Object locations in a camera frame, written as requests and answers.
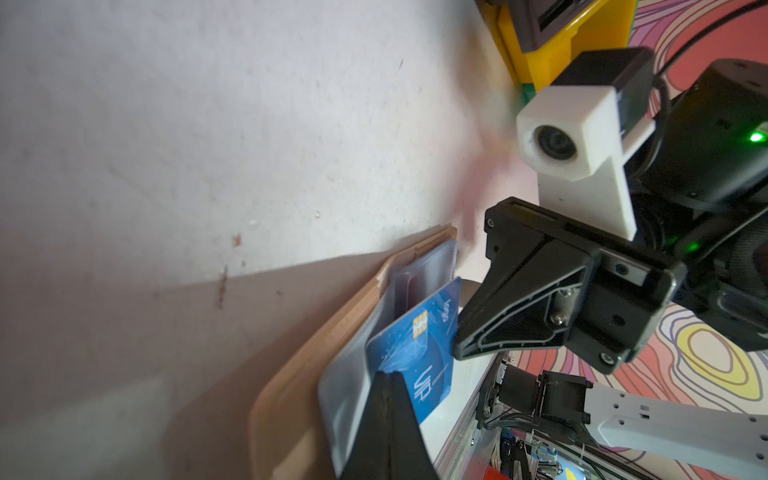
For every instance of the tan leather card holder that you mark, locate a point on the tan leather card holder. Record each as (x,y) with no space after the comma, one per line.
(286,432)

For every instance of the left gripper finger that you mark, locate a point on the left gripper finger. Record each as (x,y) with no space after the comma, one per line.
(389,444)

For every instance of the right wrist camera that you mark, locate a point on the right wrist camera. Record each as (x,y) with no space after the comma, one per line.
(579,132)

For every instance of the yellow plastic bin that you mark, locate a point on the yellow plastic bin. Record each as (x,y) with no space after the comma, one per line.
(538,39)

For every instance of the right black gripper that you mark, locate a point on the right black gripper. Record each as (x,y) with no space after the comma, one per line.
(698,188)

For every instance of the blue credit card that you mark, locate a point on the blue credit card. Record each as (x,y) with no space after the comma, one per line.
(418,344)

